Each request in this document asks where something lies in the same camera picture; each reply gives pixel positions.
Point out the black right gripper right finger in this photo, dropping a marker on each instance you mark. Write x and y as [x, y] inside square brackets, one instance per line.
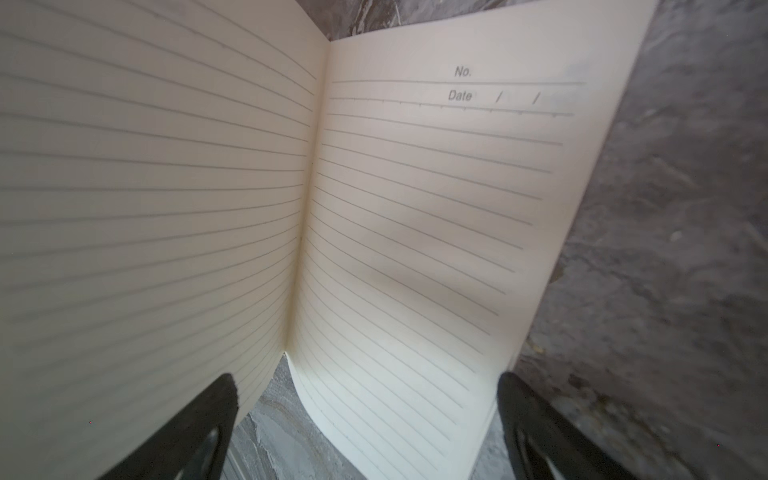
[542, 443]

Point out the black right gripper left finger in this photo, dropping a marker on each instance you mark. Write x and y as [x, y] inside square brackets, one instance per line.
[191, 445]

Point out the cream lined notebook with holes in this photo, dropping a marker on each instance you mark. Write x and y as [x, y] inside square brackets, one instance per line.
[194, 188]

